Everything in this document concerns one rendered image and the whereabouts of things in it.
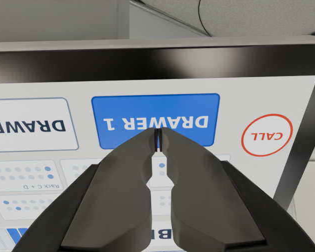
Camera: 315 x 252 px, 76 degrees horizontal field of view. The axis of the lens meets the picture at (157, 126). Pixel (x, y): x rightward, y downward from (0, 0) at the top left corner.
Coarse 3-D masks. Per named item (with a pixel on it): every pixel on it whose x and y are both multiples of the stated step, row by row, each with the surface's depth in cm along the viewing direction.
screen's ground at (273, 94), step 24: (0, 96) 14; (24, 96) 14; (72, 96) 14; (240, 96) 15; (264, 96) 15; (288, 96) 15; (240, 120) 16; (96, 144) 16; (216, 144) 17; (240, 168) 18; (264, 168) 18; (168, 216) 21; (168, 240) 23
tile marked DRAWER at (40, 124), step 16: (48, 96) 14; (64, 96) 14; (0, 112) 15; (16, 112) 15; (32, 112) 15; (48, 112) 15; (64, 112) 15; (0, 128) 16; (16, 128) 16; (32, 128) 16; (48, 128) 16; (64, 128) 16; (0, 144) 16; (16, 144) 16; (32, 144) 16; (48, 144) 16; (64, 144) 16
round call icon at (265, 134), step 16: (256, 112) 15; (272, 112) 15; (288, 112) 15; (256, 128) 16; (272, 128) 16; (288, 128) 16; (240, 144) 17; (256, 144) 17; (272, 144) 17; (288, 144) 17
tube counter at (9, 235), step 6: (0, 228) 21; (6, 228) 21; (12, 228) 21; (18, 228) 21; (24, 228) 21; (0, 234) 22; (6, 234) 22; (12, 234) 22; (18, 234) 22; (0, 240) 22; (6, 240) 22; (12, 240) 22; (0, 246) 23; (6, 246) 23; (12, 246) 23
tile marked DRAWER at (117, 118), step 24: (96, 96) 14; (120, 96) 14; (144, 96) 14; (168, 96) 15; (192, 96) 15; (216, 96) 15; (96, 120) 15; (120, 120) 15; (144, 120) 15; (168, 120) 15; (192, 120) 16; (216, 120) 16
